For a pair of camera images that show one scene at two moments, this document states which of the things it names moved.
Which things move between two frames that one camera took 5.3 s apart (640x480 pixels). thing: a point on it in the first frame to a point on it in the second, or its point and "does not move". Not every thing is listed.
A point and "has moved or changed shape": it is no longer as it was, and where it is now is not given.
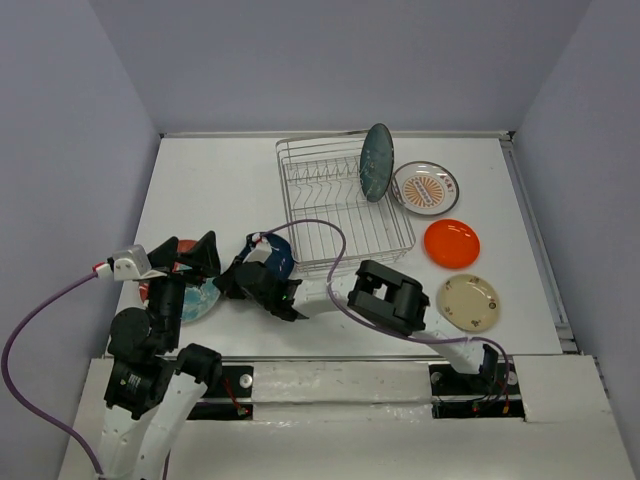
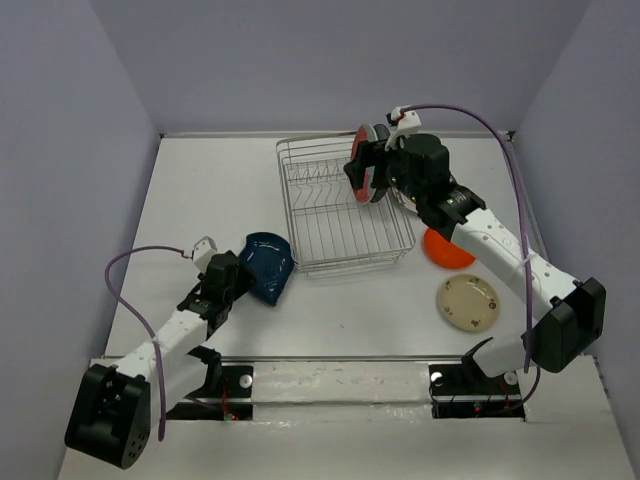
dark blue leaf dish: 280,263 does not move
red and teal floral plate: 201,298 has moved or changed shape
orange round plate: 451,244 does not move
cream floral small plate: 468,302 does not move
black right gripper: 228,282 to 370,155
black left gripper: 204,254 to 242,280
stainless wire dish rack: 332,223 does not move
